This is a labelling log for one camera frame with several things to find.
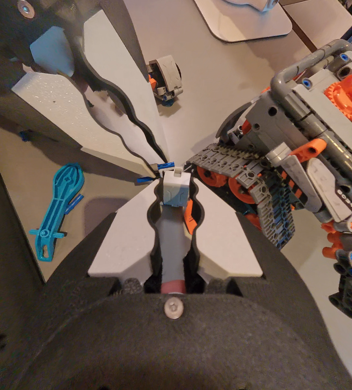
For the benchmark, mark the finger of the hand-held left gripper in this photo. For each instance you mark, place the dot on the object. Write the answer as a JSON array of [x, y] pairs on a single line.
[[118, 55], [60, 103]]

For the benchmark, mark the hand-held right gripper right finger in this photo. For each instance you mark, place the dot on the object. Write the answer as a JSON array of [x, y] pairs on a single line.
[[228, 247]]

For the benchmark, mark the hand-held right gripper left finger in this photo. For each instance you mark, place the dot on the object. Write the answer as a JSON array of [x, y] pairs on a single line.
[[124, 247]]

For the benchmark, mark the light grey block with pins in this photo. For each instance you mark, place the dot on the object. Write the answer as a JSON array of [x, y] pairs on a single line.
[[176, 186]]

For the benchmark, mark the small grey blue pin connector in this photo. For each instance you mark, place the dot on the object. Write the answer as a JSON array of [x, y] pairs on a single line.
[[26, 135]]

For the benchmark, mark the orange slotted panel piece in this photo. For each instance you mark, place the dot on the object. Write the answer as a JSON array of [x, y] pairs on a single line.
[[190, 219]]

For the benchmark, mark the dark grey orange block assembly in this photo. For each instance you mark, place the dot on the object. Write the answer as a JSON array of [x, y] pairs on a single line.
[[167, 76]]

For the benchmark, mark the blue plastic separator tool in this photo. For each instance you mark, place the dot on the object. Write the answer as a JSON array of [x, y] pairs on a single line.
[[60, 195]]

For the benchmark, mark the white desk stand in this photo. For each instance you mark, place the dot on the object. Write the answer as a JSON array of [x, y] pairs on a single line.
[[243, 27]]

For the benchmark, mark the grey orange tracked toy robot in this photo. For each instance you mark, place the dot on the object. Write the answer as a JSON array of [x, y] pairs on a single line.
[[310, 122]]

